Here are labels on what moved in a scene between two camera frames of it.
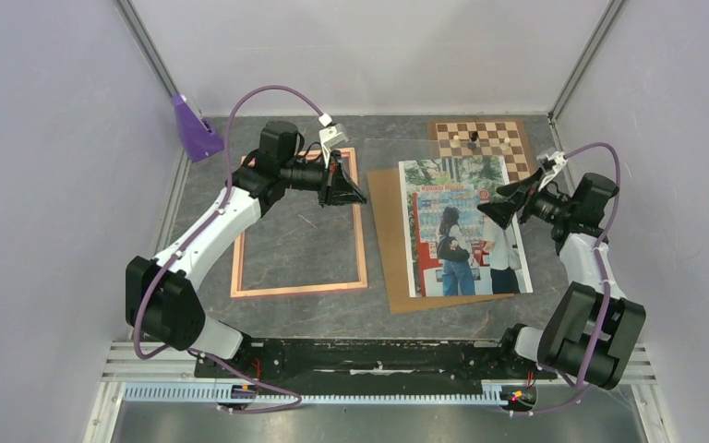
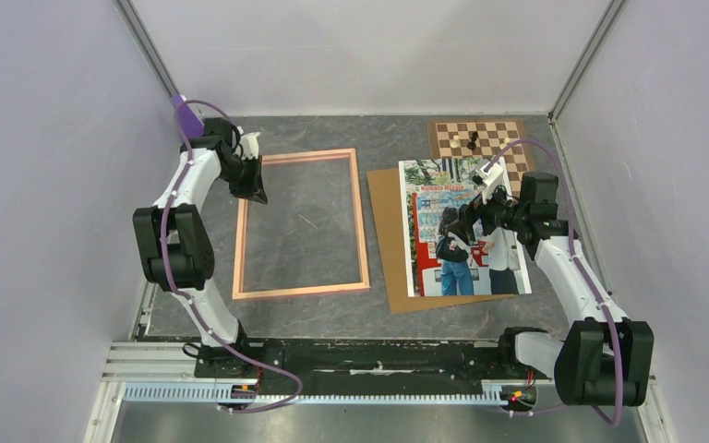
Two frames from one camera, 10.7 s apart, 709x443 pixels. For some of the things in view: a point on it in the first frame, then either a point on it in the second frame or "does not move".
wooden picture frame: [237, 292] does not move
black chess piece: [472, 145] does not move
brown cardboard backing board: [386, 192] does not move
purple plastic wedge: [198, 137] does not move
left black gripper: [343, 191] → [255, 188]
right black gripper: [503, 211] → [476, 209]
